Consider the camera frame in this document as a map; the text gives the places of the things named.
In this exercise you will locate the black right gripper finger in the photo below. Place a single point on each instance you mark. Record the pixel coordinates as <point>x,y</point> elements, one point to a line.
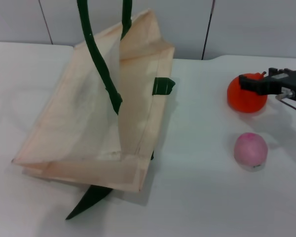
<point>286,73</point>
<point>251,84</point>

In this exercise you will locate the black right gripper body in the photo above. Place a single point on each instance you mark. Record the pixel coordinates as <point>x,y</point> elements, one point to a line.
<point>283,86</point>

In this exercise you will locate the orange fruit with stem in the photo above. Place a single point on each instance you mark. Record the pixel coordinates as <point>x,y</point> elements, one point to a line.
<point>241,101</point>

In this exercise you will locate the pink peach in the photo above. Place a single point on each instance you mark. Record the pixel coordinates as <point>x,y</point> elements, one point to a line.
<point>250,150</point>

